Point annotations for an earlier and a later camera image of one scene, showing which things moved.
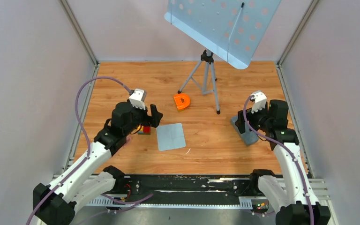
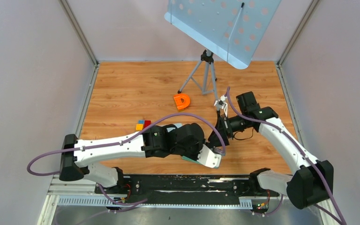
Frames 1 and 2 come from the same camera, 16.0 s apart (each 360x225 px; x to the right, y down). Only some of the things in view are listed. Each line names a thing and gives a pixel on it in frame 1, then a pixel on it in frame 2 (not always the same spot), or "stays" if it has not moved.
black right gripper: [240, 123] → [221, 126]
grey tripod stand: [207, 56] stays
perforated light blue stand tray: [232, 30] stays
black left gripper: [153, 120] → [195, 156]
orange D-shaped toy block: [181, 106] stays
